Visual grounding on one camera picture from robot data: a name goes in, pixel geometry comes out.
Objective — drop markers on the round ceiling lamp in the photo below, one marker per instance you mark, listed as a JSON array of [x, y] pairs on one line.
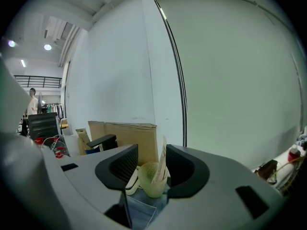
[[47, 47]]

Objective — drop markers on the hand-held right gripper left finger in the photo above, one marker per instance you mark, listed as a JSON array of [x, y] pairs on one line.
[[91, 188]]

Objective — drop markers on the long cardboard box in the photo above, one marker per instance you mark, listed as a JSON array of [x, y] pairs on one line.
[[82, 140]]

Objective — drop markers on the large cardboard sheet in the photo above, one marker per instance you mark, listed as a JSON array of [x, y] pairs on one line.
[[134, 138]]

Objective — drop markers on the dark brown bag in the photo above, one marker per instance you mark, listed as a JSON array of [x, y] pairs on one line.
[[266, 170]]

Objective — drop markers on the white ledge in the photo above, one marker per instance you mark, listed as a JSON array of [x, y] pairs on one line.
[[281, 162]]

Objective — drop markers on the black railing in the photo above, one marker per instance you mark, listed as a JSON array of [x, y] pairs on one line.
[[37, 81]]

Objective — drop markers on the clothes rack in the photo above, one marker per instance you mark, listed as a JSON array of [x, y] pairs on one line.
[[54, 109]]

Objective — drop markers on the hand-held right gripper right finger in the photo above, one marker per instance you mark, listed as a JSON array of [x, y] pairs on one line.
[[216, 212]]

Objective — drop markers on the red bottle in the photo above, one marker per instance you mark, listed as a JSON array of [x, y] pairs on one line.
[[293, 154]]

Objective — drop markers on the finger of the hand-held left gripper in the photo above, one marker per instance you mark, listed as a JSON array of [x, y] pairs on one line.
[[24, 176]]

